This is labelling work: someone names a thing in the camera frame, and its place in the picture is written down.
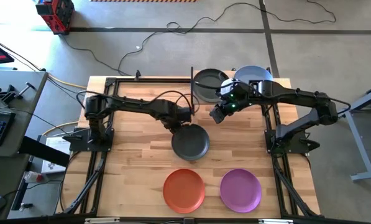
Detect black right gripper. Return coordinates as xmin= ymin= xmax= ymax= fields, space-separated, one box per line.
xmin=209 ymin=91 xmax=247 ymax=124

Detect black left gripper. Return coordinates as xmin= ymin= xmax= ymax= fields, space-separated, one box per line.
xmin=162 ymin=105 xmax=188 ymax=135

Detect dark grey plate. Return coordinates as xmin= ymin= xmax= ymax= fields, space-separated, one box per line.
xmin=193 ymin=68 xmax=230 ymax=103
xmin=171 ymin=123 xmax=211 ymax=161

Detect blue plate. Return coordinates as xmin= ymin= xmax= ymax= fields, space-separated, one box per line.
xmin=234 ymin=65 xmax=274 ymax=84

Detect orange plate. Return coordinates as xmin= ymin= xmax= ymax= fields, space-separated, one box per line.
xmin=162 ymin=169 xmax=206 ymax=214

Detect large purple plate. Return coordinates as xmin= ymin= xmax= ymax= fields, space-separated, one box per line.
xmin=219 ymin=169 xmax=263 ymax=214

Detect white cardboard box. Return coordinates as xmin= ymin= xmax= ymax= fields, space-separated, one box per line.
xmin=40 ymin=136 xmax=71 ymax=174

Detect black desk crossbar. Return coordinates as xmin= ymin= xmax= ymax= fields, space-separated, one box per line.
xmin=17 ymin=136 xmax=71 ymax=167

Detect grey metal stand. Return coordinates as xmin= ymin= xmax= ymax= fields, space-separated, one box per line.
xmin=329 ymin=81 xmax=371 ymax=183

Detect clear plastic bottle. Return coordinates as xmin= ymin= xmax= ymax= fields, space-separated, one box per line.
xmin=23 ymin=170 xmax=48 ymax=184

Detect grey desk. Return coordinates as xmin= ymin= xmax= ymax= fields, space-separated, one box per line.
xmin=0 ymin=68 xmax=49 ymax=158

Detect black desk clamp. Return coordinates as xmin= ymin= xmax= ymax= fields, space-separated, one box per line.
xmin=0 ymin=81 xmax=37 ymax=105

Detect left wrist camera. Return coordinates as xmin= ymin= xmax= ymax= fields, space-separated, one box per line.
xmin=181 ymin=106 xmax=194 ymax=124

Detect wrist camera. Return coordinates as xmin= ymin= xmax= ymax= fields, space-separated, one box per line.
xmin=181 ymin=106 xmax=194 ymax=124
xmin=219 ymin=78 xmax=237 ymax=94

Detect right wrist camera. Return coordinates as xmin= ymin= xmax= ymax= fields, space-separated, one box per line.
xmin=219 ymin=78 xmax=237 ymax=94

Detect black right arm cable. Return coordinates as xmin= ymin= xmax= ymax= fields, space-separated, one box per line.
xmin=194 ymin=79 xmax=351 ymax=115

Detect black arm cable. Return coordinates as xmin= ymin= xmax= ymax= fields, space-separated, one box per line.
xmin=75 ymin=89 xmax=201 ymax=115
xmin=194 ymin=79 xmax=351 ymax=115

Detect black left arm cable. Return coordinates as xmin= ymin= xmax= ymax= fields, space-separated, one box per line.
xmin=75 ymin=89 xmax=201 ymax=115

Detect black aluminium table frame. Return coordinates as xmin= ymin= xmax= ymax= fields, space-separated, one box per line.
xmin=56 ymin=67 xmax=323 ymax=218

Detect silver metal bracket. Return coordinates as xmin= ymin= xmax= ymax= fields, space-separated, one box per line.
xmin=259 ymin=218 xmax=294 ymax=224
xmin=85 ymin=217 xmax=121 ymax=224

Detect yellow cable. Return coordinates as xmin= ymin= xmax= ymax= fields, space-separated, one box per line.
xmin=41 ymin=73 xmax=86 ymax=137

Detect black tool case cable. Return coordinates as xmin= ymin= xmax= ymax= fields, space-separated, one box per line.
xmin=60 ymin=33 xmax=119 ymax=72

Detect long black floor cable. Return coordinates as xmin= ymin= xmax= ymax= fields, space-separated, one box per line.
xmin=116 ymin=0 xmax=337 ymax=77

